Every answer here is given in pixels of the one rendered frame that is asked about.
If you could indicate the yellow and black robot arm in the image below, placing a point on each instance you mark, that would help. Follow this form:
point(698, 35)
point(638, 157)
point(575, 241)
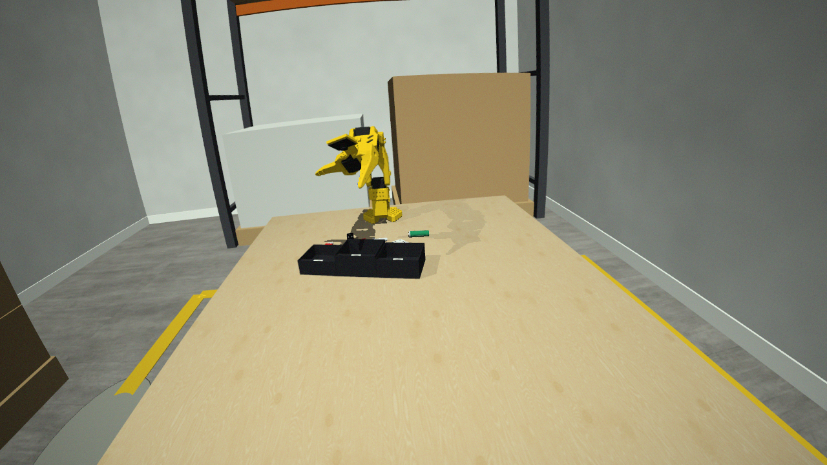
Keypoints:
point(378, 191)

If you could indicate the black three-compartment bin rack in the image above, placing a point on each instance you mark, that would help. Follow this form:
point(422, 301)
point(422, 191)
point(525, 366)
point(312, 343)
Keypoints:
point(372, 258)

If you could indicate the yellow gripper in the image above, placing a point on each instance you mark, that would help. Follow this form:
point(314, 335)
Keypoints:
point(363, 156)

